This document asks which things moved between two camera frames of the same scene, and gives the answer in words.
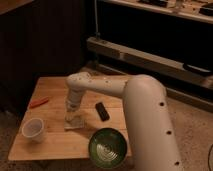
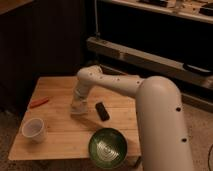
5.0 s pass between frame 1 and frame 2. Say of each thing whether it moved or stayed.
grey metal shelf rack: stayed
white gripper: moved
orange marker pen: stayed
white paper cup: stayed
